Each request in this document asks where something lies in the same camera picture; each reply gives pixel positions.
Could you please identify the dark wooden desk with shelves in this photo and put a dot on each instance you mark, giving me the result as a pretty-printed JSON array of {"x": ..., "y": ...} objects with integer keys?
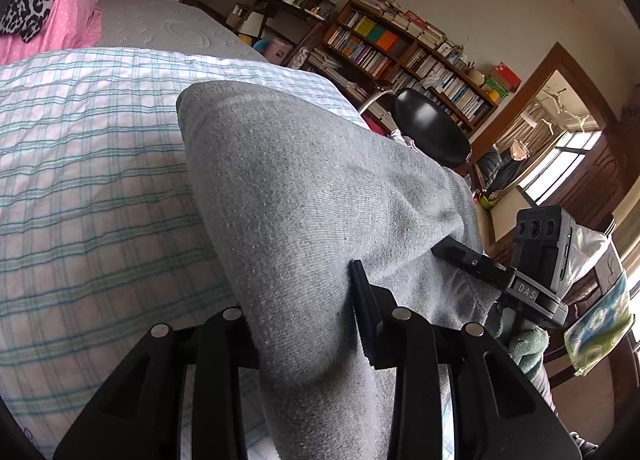
[{"x": 295, "y": 5}]

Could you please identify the pink plastic bin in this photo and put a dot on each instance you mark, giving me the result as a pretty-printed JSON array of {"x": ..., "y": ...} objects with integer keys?
[{"x": 281, "y": 51}]

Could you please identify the grey pants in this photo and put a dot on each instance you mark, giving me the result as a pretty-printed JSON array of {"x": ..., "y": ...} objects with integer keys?
[{"x": 300, "y": 190}]

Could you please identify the grey quilted mattress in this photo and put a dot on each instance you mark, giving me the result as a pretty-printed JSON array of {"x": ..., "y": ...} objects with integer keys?
[{"x": 165, "y": 25}]

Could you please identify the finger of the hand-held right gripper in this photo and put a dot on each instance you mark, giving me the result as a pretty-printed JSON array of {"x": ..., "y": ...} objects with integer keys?
[{"x": 470, "y": 262}]

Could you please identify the pink dotted cloth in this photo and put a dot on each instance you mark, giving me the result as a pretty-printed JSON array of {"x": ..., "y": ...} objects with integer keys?
[{"x": 70, "y": 15}]

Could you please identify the wooden bookshelf with books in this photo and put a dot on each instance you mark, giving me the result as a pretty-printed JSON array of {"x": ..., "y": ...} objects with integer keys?
[{"x": 425, "y": 55}]

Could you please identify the towel with green circles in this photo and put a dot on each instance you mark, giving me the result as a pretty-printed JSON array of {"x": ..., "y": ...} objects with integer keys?
[{"x": 600, "y": 325}]

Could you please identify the bed with plaid sheet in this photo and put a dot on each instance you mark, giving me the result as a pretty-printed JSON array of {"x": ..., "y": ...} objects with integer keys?
[{"x": 90, "y": 165}]

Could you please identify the dark jacket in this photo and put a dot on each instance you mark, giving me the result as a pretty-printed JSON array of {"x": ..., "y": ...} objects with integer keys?
[{"x": 500, "y": 170}]

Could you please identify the white plastic bag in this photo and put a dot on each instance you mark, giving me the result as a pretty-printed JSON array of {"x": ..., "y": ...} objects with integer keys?
[{"x": 590, "y": 252}]

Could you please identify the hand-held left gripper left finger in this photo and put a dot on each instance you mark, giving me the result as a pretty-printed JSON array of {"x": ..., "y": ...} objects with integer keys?
[{"x": 220, "y": 340}]

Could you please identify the black chair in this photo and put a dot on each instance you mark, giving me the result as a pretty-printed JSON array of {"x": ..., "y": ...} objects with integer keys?
[{"x": 430, "y": 125}]

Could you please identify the wooden door frame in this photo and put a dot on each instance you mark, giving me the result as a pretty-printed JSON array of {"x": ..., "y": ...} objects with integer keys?
[{"x": 525, "y": 90}]

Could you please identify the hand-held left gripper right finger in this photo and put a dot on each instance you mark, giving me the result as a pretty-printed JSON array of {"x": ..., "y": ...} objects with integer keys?
[{"x": 367, "y": 310}]

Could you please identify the person's right hand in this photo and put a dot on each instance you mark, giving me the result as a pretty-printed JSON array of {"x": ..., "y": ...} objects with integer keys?
[{"x": 527, "y": 347}]

